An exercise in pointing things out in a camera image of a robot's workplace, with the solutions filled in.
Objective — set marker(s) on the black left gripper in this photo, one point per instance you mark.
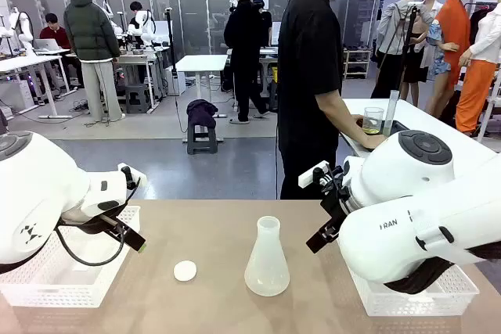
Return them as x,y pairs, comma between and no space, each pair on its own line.
102,224

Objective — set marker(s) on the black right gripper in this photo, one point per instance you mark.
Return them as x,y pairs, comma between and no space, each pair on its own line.
336,212

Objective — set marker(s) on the translucent plastic conical flask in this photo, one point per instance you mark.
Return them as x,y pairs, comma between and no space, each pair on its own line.
267,271

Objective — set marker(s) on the white round stopper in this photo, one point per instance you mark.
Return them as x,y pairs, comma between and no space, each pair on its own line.
185,270

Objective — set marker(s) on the clear glass beaker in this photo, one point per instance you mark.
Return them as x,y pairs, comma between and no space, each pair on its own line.
373,121

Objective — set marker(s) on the translucent plastic graduated cylinder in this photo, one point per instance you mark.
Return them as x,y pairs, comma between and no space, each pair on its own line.
391,115

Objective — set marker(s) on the person's right forearm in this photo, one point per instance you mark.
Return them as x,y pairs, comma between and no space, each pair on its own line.
344,119

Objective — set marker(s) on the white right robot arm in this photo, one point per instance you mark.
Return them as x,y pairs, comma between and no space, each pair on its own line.
391,240

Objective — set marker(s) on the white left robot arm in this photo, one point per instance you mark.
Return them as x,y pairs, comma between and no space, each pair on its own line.
35,193

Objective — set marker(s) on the person's right hand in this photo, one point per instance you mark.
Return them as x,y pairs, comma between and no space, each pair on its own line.
376,141

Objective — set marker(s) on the person's left hand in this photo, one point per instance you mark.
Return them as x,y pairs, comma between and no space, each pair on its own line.
358,119

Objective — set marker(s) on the white perforated plastic basket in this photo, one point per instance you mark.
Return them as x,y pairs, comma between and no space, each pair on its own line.
78,291
411,304

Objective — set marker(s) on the grey plastic step stool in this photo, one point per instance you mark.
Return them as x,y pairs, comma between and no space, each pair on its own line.
201,140
138,97

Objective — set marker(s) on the dark jacket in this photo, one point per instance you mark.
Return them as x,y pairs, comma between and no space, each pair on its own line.
201,111

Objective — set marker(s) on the wooden shoe rack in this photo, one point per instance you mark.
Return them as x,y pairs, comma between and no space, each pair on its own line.
357,64

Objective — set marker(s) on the person in black t-shirt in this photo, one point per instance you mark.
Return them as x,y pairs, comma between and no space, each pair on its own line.
305,56

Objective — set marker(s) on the white office desk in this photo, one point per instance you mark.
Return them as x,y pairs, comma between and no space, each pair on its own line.
23,61
201,64

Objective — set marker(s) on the person in green puffer jacket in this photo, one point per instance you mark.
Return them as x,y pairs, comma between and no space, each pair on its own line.
92,33

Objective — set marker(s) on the silver laptop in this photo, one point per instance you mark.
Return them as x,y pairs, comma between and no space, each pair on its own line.
47,44

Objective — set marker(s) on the figure in blue floral dress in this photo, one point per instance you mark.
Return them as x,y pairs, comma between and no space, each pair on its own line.
440,60

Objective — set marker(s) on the mannequin with orange trousers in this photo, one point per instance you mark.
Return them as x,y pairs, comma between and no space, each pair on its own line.
475,87

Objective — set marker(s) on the person in black clothes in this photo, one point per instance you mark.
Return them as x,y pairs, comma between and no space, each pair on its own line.
242,36

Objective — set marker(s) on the person in dark red sweater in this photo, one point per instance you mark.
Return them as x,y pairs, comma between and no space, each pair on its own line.
55,34

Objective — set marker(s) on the black tripod stand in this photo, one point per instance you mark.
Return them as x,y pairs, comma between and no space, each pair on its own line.
407,36

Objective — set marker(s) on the person with dark blue cap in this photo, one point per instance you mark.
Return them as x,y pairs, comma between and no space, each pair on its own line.
264,21

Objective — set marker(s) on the mannequin in grey shirt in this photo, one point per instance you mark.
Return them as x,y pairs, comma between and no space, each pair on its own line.
395,25

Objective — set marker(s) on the white humanoid robot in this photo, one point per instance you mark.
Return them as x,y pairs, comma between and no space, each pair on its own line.
23,29

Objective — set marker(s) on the mannequin in orange with cap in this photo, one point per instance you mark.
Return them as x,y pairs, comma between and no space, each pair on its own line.
456,25

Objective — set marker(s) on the dark hanging garments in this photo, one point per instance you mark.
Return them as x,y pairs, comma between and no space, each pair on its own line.
477,21

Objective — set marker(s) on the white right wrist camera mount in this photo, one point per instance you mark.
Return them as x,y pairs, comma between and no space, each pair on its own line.
311,177

